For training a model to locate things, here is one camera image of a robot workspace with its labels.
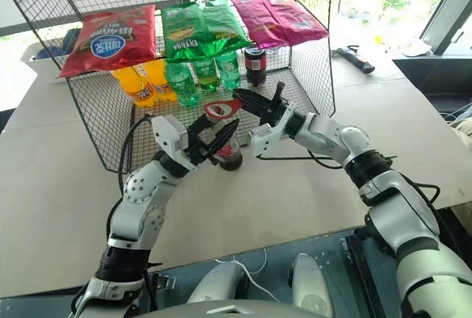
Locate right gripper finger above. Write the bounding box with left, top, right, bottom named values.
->
left=232, top=88, right=273, bottom=108
left=240, top=101, right=273, bottom=117

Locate silver robot leg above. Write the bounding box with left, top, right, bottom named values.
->
left=287, top=254, right=335, bottom=310
left=187, top=261, right=247, bottom=305

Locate blue bag in bin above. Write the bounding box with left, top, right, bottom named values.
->
left=36, top=28, right=84, bottom=59

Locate black hand tool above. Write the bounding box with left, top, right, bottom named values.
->
left=330, top=45, right=376, bottom=75

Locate magenta chips bag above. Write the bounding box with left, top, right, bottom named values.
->
left=230, top=0, right=330, bottom=50

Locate glass bottle with dark drink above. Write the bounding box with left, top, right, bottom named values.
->
left=210, top=111, right=245, bottom=173

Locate green soda bottle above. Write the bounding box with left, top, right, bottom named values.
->
left=164, top=62, right=202, bottom=108
left=215, top=51, right=243, bottom=89
left=193, top=55, right=221, bottom=94

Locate black window frame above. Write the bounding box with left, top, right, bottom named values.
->
left=420, top=0, right=472, bottom=58

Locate silver left robot leg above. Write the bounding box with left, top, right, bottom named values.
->
left=187, top=261, right=247, bottom=305

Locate white cable bundle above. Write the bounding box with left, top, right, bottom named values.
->
left=440, top=102, right=472, bottom=125

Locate beige cloth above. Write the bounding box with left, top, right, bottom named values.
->
left=451, top=117, right=472, bottom=146

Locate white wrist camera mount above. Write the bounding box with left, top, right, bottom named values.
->
left=247, top=102, right=296, bottom=159
left=150, top=114, right=197, bottom=171

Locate dark cola bottle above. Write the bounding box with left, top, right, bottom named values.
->
left=244, top=46, right=267, bottom=87

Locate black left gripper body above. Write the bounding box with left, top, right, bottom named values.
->
left=183, top=128, right=218, bottom=167

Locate white plastic bin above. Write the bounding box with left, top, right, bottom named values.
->
left=20, top=39, right=69, bottom=85

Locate black wire rack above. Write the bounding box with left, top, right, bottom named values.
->
left=0, top=0, right=337, bottom=176

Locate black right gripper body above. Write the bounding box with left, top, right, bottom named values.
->
left=259, top=81, right=295, bottom=128

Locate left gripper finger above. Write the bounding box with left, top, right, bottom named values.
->
left=188, top=113, right=212, bottom=135
left=205, top=120, right=240, bottom=157

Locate silver right robot leg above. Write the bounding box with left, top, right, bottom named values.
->
left=287, top=254, right=335, bottom=310

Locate thin white cable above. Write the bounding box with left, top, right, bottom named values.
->
left=213, top=247, right=296, bottom=303

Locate green chips bag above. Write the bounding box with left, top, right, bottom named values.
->
left=161, top=0, right=252, bottom=64

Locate red chips bag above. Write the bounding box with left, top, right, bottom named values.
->
left=59, top=4, right=158, bottom=78

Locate orange soda bottle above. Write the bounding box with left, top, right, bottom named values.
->
left=112, top=66, right=156, bottom=108
left=138, top=60, right=177, bottom=103

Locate grey robot torso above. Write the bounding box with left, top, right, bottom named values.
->
left=145, top=297, right=314, bottom=318

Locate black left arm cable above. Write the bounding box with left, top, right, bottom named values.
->
left=105, top=113, right=156, bottom=232

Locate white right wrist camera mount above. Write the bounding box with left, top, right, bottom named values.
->
left=247, top=102, right=296, bottom=159

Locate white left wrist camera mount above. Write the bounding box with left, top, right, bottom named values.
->
left=150, top=114, right=197, bottom=171

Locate red bottle opener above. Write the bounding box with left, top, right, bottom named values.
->
left=204, top=97, right=245, bottom=120

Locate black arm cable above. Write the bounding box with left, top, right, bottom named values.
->
left=254, top=148, right=442, bottom=210
left=105, top=113, right=156, bottom=232

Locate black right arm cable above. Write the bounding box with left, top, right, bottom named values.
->
left=254, top=148, right=442, bottom=210

